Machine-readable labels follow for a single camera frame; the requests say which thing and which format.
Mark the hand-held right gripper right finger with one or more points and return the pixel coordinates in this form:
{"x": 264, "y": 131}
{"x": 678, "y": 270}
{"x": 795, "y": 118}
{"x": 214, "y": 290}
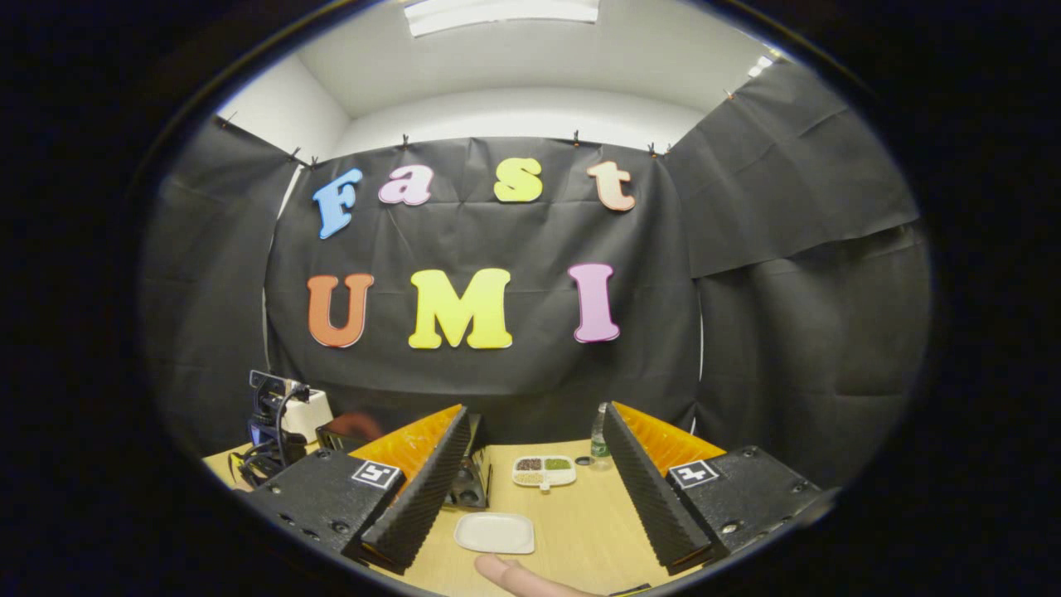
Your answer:
{"x": 646, "y": 485}

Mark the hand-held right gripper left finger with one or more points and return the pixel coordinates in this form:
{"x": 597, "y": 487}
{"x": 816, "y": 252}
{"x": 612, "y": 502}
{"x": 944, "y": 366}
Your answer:
{"x": 427, "y": 489}

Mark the black electric oven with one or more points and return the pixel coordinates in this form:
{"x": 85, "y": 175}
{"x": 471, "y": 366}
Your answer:
{"x": 471, "y": 473}

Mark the white toaster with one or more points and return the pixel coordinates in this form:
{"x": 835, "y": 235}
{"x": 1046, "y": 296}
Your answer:
{"x": 319, "y": 419}

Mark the clear plastic water bottle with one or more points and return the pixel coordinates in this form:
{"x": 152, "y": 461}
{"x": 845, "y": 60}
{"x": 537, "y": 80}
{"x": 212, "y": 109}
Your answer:
{"x": 601, "y": 439}

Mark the white square plate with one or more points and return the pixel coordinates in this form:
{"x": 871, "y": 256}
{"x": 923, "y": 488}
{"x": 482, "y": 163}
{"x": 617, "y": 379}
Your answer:
{"x": 495, "y": 532}

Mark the white divided dish with grains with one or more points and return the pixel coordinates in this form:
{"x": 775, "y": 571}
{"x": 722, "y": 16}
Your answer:
{"x": 543, "y": 471}

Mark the black backdrop cloth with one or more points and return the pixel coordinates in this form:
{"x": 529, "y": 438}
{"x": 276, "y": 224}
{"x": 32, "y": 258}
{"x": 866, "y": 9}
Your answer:
{"x": 514, "y": 373}

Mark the small ceiling light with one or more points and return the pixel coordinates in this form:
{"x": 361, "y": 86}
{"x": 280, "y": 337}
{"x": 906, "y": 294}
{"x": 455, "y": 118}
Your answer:
{"x": 764, "y": 66}

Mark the large ceiling light panel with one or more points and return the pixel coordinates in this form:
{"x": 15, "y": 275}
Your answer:
{"x": 497, "y": 12}

